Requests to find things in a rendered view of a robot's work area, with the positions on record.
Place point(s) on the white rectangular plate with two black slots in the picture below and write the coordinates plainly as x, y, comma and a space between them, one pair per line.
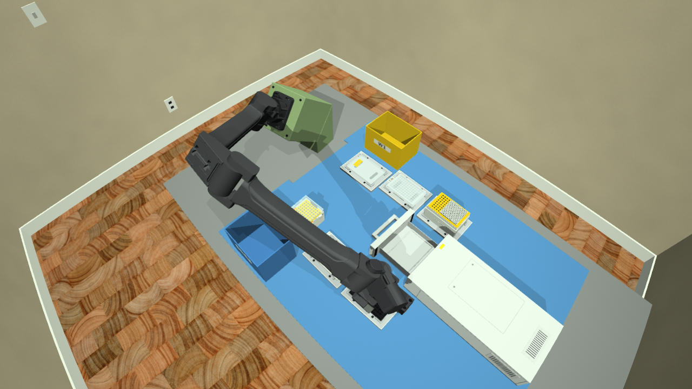
380, 324

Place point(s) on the yellow open-top bin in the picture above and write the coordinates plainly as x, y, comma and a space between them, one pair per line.
392, 139

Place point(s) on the blue open-top box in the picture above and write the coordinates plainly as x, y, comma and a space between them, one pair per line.
266, 250

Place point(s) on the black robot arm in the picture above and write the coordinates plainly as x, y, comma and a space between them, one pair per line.
221, 170

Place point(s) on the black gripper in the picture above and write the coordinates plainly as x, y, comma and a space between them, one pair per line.
365, 300

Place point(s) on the blue bench mat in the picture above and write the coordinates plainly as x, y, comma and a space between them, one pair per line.
416, 350

